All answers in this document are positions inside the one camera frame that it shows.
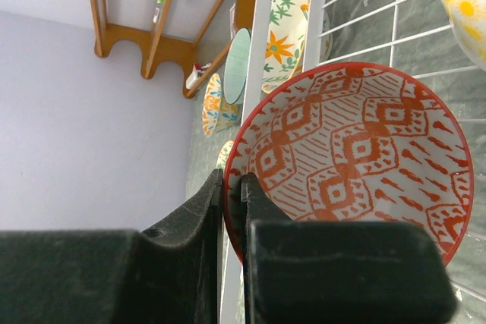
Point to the white case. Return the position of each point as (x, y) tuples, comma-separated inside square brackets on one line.
[(192, 79)]

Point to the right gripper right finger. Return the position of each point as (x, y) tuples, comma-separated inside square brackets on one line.
[(338, 272)]

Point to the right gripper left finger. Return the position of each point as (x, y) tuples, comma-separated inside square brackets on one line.
[(168, 273)]

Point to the red patterned bowl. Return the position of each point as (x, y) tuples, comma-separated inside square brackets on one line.
[(356, 141)]

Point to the green white pen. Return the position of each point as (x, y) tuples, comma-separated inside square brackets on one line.
[(159, 6)]

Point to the wooden shelf rack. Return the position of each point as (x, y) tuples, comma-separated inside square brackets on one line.
[(154, 46)]

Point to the light teal bowl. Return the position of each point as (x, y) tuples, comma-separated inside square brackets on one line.
[(236, 68)]

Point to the leaf and orange flower bowl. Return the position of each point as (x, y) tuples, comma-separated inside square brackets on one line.
[(224, 154)]

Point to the blue orange floral bowl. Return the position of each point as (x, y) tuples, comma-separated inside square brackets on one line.
[(217, 114)]

